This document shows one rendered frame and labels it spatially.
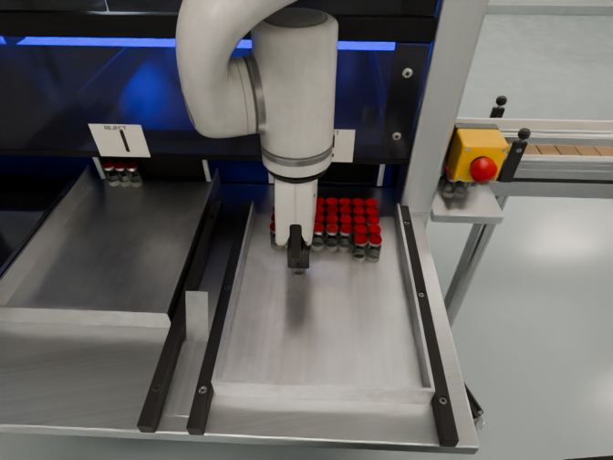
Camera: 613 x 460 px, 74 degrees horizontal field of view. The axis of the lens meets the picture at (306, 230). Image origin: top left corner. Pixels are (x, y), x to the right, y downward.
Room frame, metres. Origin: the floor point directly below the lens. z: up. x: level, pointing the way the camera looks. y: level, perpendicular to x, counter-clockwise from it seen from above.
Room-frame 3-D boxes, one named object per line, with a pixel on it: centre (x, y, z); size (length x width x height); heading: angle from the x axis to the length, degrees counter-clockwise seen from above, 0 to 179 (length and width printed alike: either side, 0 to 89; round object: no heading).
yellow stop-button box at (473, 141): (0.59, -0.28, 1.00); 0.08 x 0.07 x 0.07; 177
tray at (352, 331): (0.39, -0.03, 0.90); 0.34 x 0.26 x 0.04; 177
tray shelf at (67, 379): (0.42, 0.14, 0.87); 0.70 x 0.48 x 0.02; 87
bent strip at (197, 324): (0.27, 0.15, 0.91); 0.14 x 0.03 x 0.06; 178
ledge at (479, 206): (0.63, -0.30, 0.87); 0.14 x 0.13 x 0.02; 177
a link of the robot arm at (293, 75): (0.41, 0.02, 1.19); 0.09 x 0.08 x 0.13; 107
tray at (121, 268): (0.49, 0.31, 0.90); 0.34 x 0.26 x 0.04; 177
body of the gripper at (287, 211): (0.41, 0.01, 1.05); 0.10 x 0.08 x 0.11; 177
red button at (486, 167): (0.54, -0.28, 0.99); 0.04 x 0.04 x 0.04; 87
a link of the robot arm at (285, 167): (0.42, 0.01, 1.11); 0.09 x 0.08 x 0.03; 177
